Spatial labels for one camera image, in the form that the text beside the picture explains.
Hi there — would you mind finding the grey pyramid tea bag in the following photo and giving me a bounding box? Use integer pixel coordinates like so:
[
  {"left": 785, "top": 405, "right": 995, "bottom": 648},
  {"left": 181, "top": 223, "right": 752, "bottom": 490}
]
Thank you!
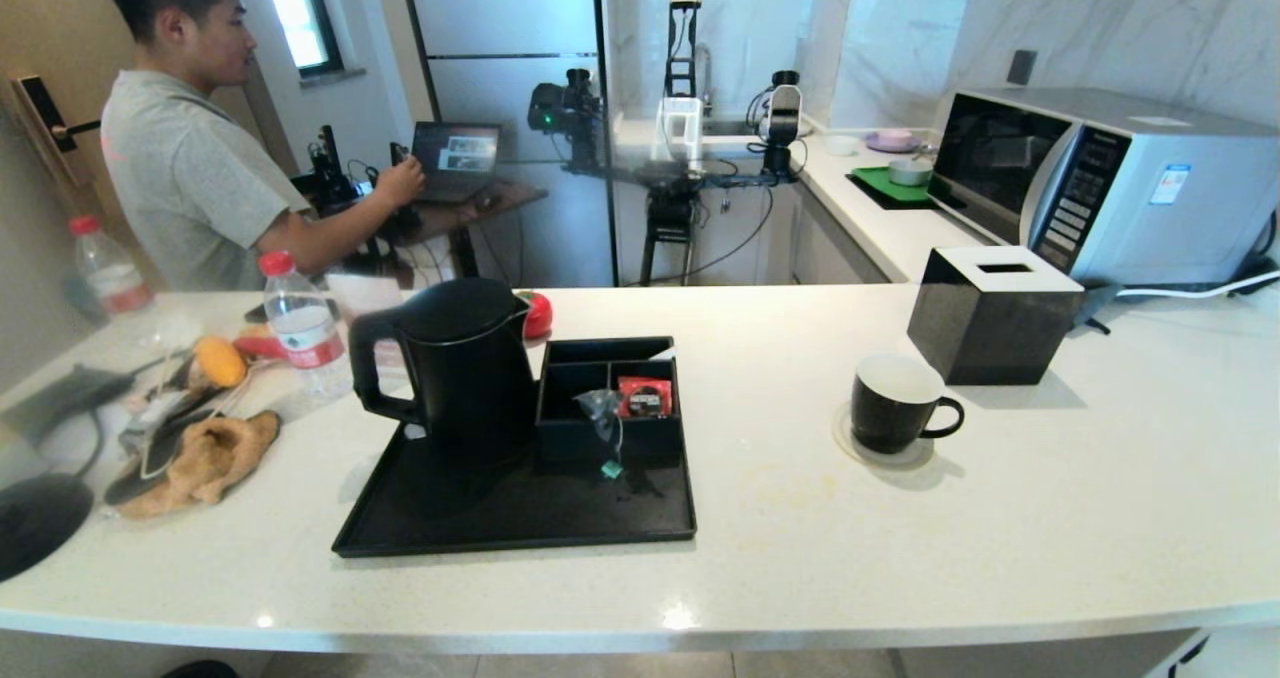
[{"left": 575, "top": 388, "right": 629, "bottom": 481}]

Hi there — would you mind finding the black electric kettle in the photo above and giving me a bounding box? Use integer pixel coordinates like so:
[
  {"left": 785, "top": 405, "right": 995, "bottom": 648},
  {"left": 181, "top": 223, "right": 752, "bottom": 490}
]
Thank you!
[{"left": 348, "top": 278, "right": 536, "bottom": 469}]

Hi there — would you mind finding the clear water bottle red cap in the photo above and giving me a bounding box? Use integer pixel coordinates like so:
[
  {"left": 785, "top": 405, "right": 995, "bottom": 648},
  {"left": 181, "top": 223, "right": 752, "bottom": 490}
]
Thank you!
[{"left": 68, "top": 215, "right": 153, "bottom": 316}]

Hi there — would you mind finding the red instant coffee sachet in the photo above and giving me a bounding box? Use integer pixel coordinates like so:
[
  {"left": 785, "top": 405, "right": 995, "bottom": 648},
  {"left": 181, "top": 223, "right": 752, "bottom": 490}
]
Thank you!
[{"left": 617, "top": 376, "right": 676, "bottom": 420}]

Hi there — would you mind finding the black centre stand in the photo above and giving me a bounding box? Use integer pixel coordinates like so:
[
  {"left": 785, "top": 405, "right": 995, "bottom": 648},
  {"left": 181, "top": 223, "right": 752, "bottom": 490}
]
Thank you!
[{"left": 640, "top": 0, "right": 706, "bottom": 284}]

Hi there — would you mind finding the black compartment organizer box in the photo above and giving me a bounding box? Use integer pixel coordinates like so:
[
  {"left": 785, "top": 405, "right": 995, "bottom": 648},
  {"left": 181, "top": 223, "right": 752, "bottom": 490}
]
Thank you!
[{"left": 536, "top": 335, "right": 686, "bottom": 469}]

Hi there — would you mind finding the brown wooden desk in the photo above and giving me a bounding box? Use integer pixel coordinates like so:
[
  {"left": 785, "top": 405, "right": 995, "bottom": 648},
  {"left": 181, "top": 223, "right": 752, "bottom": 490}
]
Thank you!
[{"left": 385, "top": 180, "right": 551, "bottom": 289}]

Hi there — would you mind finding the translucent white box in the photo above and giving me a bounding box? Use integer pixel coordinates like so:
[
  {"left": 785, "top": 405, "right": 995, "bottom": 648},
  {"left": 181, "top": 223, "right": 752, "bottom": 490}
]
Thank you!
[{"left": 655, "top": 98, "right": 704, "bottom": 164}]

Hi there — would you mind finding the white kitchen cabinet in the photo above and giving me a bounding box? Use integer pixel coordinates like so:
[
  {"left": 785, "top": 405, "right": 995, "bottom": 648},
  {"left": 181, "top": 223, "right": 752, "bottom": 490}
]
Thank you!
[{"left": 790, "top": 173, "right": 891, "bottom": 284}]

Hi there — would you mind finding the black rectangular serving tray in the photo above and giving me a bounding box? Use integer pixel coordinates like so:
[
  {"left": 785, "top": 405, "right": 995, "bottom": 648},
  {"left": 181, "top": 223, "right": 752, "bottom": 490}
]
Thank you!
[{"left": 332, "top": 378, "right": 698, "bottom": 559}]

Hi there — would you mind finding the black device with green light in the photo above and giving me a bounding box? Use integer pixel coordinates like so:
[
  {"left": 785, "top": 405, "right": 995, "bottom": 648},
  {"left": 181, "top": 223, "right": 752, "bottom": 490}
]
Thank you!
[{"left": 527, "top": 68, "right": 606, "bottom": 174}]

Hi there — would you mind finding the black open laptop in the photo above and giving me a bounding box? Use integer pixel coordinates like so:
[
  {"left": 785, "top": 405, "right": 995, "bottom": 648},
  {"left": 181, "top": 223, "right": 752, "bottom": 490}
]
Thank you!
[{"left": 410, "top": 121, "right": 503, "bottom": 204}]

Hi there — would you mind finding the black tray under mat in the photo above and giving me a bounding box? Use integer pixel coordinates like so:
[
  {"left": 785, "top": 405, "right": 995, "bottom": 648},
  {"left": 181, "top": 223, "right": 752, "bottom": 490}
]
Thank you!
[{"left": 847, "top": 171, "right": 941, "bottom": 210}]

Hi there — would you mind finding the black mug white inside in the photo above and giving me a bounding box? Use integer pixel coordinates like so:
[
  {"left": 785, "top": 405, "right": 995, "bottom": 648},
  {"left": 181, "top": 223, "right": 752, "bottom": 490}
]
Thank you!
[{"left": 852, "top": 353, "right": 966, "bottom": 455}]

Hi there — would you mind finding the green mat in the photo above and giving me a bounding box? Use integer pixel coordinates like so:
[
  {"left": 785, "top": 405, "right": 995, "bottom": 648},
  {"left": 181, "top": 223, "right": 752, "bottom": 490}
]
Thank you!
[{"left": 852, "top": 165, "right": 936, "bottom": 202}]

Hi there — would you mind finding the round clear coaster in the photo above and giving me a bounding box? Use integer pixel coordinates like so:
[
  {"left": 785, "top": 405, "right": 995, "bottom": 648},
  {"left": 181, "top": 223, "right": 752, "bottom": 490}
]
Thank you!
[{"left": 833, "top": 399, "right": 937, "bottom": 471}]

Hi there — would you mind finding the grey white refrigerator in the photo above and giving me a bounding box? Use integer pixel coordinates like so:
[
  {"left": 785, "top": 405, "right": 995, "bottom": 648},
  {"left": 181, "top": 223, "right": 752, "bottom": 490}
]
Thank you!
[{"left": 398, "top": 0, "right": 616, "bottom": 287}]

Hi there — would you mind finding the clear water bottle red label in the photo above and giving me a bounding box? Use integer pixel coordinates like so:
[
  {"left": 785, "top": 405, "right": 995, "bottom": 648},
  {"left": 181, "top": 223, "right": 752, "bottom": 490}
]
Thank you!
[{"left": 258, "top": 250, "right": 353, "bottom": 401}]

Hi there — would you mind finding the black tissue box white lid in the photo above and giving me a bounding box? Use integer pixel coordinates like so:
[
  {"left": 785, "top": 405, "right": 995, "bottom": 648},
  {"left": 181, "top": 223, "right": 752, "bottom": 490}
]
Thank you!
[{"left": 907, "top": 246, "right": 1086, "bottom": 386}]

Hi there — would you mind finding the red mesh pouch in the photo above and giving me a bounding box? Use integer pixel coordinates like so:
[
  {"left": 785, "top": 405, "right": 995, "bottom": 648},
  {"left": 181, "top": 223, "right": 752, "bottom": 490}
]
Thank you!
[{"left": 235, "top": 326, "right": 291, "bottom": 361}]

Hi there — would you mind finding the orange oval toy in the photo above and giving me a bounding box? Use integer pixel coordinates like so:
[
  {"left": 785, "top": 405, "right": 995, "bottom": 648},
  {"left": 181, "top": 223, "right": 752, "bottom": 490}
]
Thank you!
[{"left": 193, "top": 335, "right": 248, "bottom": 389}]

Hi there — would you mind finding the dark framed window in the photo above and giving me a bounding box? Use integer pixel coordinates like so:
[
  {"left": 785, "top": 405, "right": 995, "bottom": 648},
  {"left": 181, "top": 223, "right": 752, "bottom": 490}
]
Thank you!
[{"left": 258, "top": 0, "right": 346, "bottom": 77}]

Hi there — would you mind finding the man in grey shirt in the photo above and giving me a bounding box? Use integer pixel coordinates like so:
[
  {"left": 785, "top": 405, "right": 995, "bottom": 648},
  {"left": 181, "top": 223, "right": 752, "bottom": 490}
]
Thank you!
[{"left": 95, "top": 0, "right": 429, "bottom": 292}]

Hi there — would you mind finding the silver microwave oven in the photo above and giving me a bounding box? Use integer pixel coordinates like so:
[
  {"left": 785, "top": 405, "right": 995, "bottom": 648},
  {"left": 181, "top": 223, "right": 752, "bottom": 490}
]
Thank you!
[{"left": 927, "top": 86, "right": 1280, "bottom": 287}]

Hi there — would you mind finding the black round kettle base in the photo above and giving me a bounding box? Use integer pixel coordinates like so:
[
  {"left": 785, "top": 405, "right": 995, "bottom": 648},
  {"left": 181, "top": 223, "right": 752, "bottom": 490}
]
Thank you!
[{"left": 0, "top": 473, "right": 96, "bottom": 581}]

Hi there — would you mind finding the black strap tangle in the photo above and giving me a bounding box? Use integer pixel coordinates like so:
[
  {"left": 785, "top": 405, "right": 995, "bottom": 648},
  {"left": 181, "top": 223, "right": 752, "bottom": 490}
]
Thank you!
[{"left": 105, "top": 373, "right": 251, "bottom": 507}]

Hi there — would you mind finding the white power cable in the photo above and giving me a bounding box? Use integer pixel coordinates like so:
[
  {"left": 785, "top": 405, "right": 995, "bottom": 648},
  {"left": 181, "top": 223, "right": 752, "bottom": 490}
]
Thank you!
[{"left": 1115, "top": 270, "right": 1280, "bottom": 299}]

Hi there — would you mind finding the black door lock handle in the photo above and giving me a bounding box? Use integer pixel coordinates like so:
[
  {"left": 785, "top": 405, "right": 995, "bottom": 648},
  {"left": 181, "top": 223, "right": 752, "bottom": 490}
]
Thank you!
[{"left": 12, "top": 75, "right": 101, "bottom": 154}]

